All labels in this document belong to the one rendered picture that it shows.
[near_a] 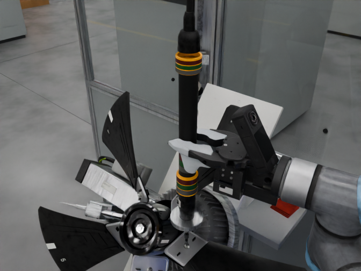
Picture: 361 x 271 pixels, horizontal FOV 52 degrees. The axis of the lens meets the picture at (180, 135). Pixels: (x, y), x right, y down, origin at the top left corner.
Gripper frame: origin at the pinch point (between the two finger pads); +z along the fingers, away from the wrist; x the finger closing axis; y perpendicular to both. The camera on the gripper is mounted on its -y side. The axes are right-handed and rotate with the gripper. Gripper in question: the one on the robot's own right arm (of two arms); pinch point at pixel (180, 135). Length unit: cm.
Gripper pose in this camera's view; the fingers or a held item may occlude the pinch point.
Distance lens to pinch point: 68.3
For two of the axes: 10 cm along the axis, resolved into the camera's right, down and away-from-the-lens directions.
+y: 0.0, 8.5, 5.3
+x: 4.9, -4.6, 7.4
